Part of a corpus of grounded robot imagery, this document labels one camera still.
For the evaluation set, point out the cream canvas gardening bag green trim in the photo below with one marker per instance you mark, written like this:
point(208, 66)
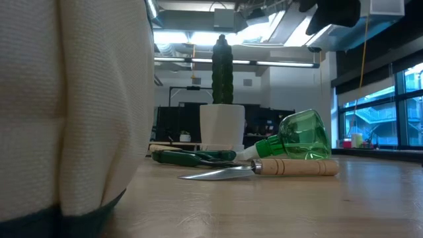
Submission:
point(66, 115)

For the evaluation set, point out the black metal table frame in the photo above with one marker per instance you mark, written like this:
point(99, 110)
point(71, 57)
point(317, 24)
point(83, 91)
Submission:
point(380, 154)

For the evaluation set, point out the white hexagonal plant pot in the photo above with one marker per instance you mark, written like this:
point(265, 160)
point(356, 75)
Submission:
point(222, 127)

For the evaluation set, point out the tall green cactus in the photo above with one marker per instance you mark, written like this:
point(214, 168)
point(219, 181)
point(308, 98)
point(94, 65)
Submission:
point(222, 72)

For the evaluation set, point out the black background rig frame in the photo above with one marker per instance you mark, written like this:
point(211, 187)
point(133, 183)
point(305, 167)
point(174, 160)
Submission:
point(191, 88)

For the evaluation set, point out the small plant in white pot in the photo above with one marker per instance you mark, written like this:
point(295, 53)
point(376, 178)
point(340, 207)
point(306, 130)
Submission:
point(185, 136)

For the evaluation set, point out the silver ceiling air duct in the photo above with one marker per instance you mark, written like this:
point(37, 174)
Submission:
point(386, 8)

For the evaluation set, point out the small red box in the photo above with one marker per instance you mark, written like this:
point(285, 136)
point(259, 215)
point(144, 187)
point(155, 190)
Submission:
point(347, 143)

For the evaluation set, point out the long ceiling light strip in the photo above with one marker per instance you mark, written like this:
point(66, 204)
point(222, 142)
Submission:
point(281, 63)

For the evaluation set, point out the green spray bottle white nozzle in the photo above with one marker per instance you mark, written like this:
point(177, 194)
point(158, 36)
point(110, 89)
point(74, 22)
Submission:
point(304, 139)

